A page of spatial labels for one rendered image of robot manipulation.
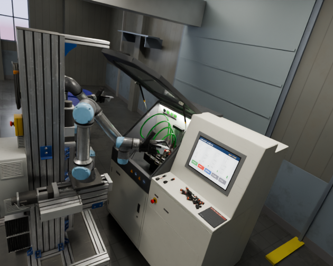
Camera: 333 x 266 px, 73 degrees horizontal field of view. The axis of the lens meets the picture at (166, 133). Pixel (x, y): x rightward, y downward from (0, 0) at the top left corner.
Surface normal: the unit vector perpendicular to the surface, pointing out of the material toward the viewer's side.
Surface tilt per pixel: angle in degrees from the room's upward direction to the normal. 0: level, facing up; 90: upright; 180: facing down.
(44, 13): 90
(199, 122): 76
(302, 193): 90
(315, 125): 90
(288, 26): 90
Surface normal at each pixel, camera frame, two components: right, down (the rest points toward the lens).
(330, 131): -0.83, 0.07
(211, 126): -0.68, -0.09
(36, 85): 0.53, 0.41
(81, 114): 0.14, 0.28
